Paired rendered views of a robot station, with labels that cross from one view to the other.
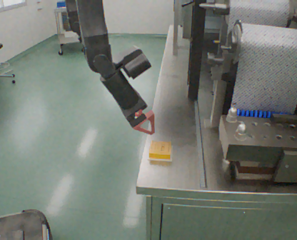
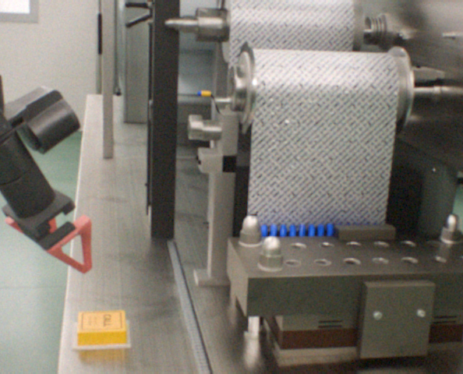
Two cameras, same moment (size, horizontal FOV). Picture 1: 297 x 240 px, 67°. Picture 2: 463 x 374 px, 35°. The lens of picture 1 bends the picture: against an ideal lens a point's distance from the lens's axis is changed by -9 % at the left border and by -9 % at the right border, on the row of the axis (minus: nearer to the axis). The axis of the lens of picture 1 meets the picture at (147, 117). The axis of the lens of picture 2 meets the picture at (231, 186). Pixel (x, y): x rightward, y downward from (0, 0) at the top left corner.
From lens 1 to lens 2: 35 cm
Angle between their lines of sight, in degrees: 23
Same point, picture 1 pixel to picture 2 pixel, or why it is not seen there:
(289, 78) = (361, 150)
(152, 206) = not seen: outside the picture
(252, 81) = (284, 162)
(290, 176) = (393, 341)
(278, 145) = (351, 272)
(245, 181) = (298, 364)
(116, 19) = not seen: outside the picture
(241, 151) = (277, 292)
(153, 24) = not seen: hidden behind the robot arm
